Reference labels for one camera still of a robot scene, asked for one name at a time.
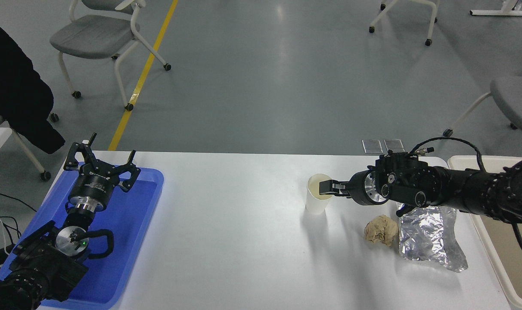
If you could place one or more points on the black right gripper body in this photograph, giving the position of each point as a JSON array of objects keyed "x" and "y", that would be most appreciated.
[{"x": 358, "y": 187}]

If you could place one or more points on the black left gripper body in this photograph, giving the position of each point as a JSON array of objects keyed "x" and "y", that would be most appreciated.
[{"x": 96, "y": 184}]

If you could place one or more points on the white paper cup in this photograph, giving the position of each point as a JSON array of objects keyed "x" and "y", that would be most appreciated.
[{"x": 315, "y": 202}]

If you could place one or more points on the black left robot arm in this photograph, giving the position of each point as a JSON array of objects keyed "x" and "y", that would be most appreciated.
[{"x": 45, "y": 262}]

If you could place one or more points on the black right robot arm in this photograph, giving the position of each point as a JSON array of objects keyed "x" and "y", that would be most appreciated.
[{"x": 459, "y": 185}]

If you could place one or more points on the clear floor plate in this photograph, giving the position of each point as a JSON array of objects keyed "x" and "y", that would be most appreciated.
[
  {"x": 394, "y": 145},
  {"x": 371, "y": 146}
]

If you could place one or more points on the crumpled tan paper ball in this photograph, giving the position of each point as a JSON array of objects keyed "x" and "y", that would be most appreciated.
[{"x": 381, "y": 230}]

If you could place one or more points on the blue plastic tray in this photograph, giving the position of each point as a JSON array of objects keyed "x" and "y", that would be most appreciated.
[{"x": 132, "y": 224}]

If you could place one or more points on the silver foil tray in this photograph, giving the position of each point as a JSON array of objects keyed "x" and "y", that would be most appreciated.
[{"x": 429, "y": 237}]

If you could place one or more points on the person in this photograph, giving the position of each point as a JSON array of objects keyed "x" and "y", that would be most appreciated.
[{"x": 11, "y": 86}]

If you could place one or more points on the large pale bin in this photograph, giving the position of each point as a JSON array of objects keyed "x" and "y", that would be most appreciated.
[{"x": 493, "y": 258}]

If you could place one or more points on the white desk base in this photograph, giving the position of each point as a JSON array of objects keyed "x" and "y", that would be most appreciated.
[{"x": 502, "y": 12}]

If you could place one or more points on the grey chair with white frame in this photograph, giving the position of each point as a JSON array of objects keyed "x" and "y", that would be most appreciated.
[{"x": 93, "y": 36}]

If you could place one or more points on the white chair frame with castors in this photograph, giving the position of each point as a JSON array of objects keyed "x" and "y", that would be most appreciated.
[{"x": 428, "y": 41}]

